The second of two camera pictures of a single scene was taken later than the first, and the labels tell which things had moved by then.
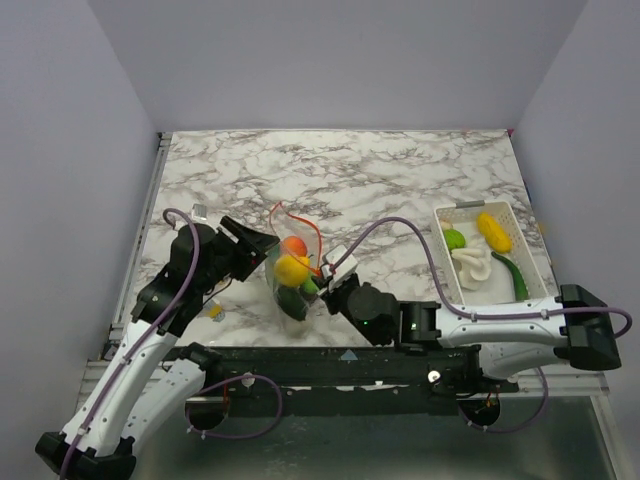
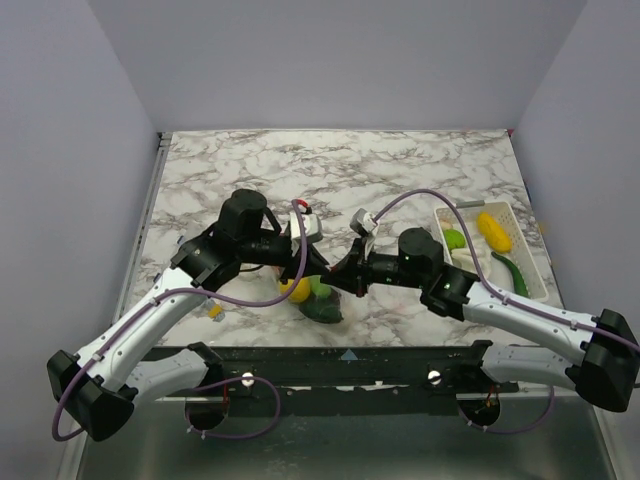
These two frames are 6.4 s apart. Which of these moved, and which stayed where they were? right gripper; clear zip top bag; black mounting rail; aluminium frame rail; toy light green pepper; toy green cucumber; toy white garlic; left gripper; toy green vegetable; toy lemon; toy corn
Moved: right gripper; toy lemon; left gripper; clear zip top bag
Stayed: toy green vegetable; toy light green pepper; black mounting rail; toy corn; aluminium frame rail; toy white garlic; toy green cucumber
